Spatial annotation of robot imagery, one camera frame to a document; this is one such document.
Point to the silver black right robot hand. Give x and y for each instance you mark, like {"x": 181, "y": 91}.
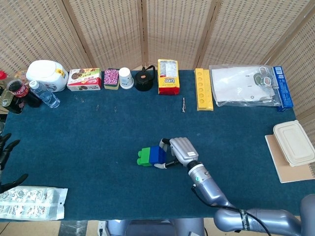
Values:
{"x": 183, "y": 150}

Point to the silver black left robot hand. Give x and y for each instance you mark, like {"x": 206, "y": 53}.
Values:
{"x": 6, "y": 150}

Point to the blue building block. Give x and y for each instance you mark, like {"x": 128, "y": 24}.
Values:
{"x": 157, "y": 155}

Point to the green toy block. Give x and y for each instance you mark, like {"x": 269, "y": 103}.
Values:
{"x": 145, "y": 156}

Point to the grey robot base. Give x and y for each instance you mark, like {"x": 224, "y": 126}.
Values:
{"x": 152, "y": 228}

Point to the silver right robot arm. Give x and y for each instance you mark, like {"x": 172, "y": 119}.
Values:
{"x": 209, "y": 189}

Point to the dark bottle gold label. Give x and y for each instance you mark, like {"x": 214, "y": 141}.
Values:
{"x": 7, "y": 100}

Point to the white printed packet bag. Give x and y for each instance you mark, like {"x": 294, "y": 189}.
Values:
{"x": 29, "y": 202}

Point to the cola bottle red label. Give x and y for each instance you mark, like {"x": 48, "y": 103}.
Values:
{"x": 21, "y": 92}

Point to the yellow holed plastic tray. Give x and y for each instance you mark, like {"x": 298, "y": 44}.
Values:
{"x": 203, "y": 91}

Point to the clear plastic water bottle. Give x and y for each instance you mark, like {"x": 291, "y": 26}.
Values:
{"x": 45, "y": 94}

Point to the yellow red snack bag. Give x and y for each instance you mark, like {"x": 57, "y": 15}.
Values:
{"x": 168, "y": 78}

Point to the red cap brown bottle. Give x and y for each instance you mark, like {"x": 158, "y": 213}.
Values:
{"x": 2, "y": 75}

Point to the yellowish snack pack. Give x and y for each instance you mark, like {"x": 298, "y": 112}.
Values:
{"x": 21, "y": 75}

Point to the blue felt tablecloth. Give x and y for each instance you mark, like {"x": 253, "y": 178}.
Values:
{"x": 98, "y": 147}

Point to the clear plastic zip bag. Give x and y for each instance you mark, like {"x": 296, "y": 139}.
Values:
{"x": 236, "y": 83}

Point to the white plastic lidded jug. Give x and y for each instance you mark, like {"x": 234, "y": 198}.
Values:
{"x": 46, "y": 73}

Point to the white paper cup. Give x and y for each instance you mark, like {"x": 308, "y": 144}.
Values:
{"x": 126, "y": 77}

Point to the yellow sponge patterned pink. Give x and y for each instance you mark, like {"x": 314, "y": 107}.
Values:
{"x": 111, "y": 77}

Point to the brown spiral notebook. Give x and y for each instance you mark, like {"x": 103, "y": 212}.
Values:
{"x": 285, "y": 169}

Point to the chocolate cookie box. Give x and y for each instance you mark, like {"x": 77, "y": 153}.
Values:
{"x": 83, "y": 79}

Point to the tape roll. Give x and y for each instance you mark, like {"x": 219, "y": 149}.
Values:
{"x": 262, "y": 71}
{"x": 267, "y": 80}

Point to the beige lidded food container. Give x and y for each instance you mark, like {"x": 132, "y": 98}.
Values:
{"x": 292, "y": 142}

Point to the blue cardboard box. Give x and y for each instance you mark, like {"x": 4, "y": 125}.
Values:
{"x": 283, "y": 86}

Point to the woven wooden folding screen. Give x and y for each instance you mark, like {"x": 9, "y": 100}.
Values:
{"x": 110, "y": 29}

